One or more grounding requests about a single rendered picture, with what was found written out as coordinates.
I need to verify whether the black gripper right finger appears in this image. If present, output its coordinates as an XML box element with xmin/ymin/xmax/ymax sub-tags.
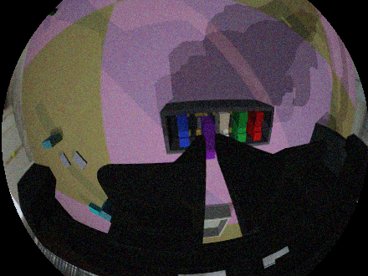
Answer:
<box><xmin>215</xmin><ymin>132</ymin><xmax>327</xmax><ymax>236</ymax></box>

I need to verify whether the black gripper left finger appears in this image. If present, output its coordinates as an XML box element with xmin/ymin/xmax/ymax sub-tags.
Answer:
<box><xmin>97</xmin><ymin>135</ymin><xmax>207</xmax><ymax>238</ymax></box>

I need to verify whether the teal rectangular block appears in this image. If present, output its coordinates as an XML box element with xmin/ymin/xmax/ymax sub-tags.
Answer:
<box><xmin>89</xmin><ymin>203</ymin><xmax>101</xmax><ymax>217</ymax></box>

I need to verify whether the blue fuse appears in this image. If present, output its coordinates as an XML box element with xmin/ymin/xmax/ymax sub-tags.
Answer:
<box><xmin>176</xmin><ymin>115</ymin><xmax>190</xmax><ymax>147</ymax></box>

